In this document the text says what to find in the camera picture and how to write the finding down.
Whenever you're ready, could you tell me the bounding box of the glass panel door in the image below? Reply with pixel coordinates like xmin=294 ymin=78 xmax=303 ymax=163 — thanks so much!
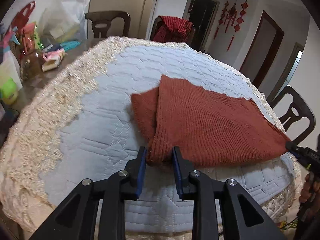
xmin=269 ymin=42 xmax=304 ymax=103

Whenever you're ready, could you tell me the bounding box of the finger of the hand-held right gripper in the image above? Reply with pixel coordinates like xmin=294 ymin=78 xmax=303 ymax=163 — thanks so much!
xmin=286 ymin=141 xmax=304 ymax=159

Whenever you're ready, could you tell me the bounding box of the red checked cloth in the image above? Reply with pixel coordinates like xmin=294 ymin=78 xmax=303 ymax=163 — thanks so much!
xmin=154 ymin=16 xmax=193 ymax=43

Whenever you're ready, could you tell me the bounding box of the person's right hand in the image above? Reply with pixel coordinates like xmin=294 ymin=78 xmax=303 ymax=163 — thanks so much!
xmin=300 ymin=174 xmax=320 ymax=205

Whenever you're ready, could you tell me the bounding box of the brown wooden door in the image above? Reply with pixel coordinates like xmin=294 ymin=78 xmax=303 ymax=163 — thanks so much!
xmin=239 ymin=10 xmax=285 ymax=88

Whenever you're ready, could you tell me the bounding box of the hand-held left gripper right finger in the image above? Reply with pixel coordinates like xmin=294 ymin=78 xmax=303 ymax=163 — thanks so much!
xmin=172 ymin=146 xmax=288 ymax=240

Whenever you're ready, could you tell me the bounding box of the red knot wall decoration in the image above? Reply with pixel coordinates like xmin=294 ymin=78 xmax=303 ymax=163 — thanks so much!
xmin=227 ymin=1 xmax=248 ymax=52
xmin=214 ymin=0 xmax=229 ymax=39
xmin=225 ymin=4 xmax=237 ymax=33

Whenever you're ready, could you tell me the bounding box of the translucent plastic container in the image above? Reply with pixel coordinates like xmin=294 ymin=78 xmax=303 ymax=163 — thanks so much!
xmin=0 ymin=51 xmax=23 ymax=90

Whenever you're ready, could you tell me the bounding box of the red gift bag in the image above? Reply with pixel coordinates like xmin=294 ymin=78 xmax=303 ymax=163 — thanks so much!
xmin=11 ymin=1 xmax=35 ymax=29

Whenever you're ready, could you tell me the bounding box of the rust-red knit sweater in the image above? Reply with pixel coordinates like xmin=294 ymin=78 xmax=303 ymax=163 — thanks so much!
xmin=131 ymin=74 xmax=292 ymax=168

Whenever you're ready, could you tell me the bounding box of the dark wooden chair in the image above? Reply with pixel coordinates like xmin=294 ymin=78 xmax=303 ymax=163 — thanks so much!
xmin=269 ymin=85 xmax=316 ymax=145
xmin=149 ymin=16 xmax=196 ymax=52
xmin=84 ymin=11 xmax=131 ymax=39

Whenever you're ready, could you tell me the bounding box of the green cap bottle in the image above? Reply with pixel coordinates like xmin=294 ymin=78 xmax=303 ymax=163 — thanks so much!
xmin=0 ymin=77 xmax=19 ymax=105

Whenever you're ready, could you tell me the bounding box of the dark doorway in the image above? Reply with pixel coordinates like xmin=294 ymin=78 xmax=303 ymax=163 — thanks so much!
xmin=184 ymin=0 xmax=220 ymax=52

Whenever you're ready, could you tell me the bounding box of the pink ribbon box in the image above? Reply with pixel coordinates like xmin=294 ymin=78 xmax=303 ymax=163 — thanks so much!
xmin=41 ymin=49 xmax=66 ymax=72

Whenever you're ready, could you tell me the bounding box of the glass jar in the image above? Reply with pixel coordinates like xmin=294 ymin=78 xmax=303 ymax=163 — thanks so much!
xmin=19 ymin=52 xmax=43 ymax=80

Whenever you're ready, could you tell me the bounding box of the pink packet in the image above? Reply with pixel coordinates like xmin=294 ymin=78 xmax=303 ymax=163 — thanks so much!
xmin=20 ymin=23 xmax=37 ymax=53

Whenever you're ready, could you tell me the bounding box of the green leaf-print packet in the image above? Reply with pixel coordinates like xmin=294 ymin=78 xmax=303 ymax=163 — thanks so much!
xmin=32 ymin=24 xmax=44 ymax=50

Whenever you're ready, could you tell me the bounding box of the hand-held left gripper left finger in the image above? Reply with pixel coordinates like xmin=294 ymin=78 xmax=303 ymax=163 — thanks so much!
xmin=29 ymin=146 xmax=148 ymax=240

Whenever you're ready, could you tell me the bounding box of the white plastic bag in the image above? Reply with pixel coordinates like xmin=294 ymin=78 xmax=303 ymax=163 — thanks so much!
xmin=41 ymin=0 xmax=91 ymax=44

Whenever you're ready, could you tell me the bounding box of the teal plastic item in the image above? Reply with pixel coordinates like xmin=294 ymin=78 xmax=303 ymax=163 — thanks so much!
xmin=60 ymin=40 xmax=82 ymax=50

